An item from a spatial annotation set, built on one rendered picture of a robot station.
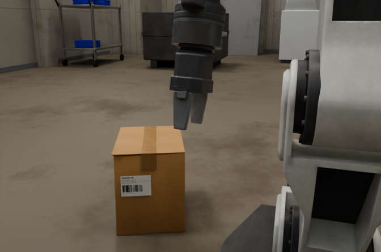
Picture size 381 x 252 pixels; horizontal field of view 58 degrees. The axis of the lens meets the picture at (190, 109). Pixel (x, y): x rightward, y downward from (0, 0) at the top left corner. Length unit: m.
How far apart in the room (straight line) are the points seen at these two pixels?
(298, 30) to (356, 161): 5.63
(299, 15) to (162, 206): 5.21
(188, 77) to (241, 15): 7.08
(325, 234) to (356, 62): 0.33
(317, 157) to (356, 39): 0.17
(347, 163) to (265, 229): 0.52
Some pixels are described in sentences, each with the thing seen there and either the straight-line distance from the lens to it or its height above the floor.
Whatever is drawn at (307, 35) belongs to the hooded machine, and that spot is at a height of 0.48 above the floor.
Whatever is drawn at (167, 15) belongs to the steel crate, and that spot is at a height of 0.79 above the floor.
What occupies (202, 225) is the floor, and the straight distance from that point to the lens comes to 1.31.
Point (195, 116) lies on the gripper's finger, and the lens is 0.65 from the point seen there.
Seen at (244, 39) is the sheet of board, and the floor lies 0.33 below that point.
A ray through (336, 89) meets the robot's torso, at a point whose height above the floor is 0.64.
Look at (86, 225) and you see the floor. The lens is 1.37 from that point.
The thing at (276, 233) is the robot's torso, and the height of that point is 0.31.
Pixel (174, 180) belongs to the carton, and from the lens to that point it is 1.18.
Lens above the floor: 0.72
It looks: 15 degrees down
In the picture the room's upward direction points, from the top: straight up
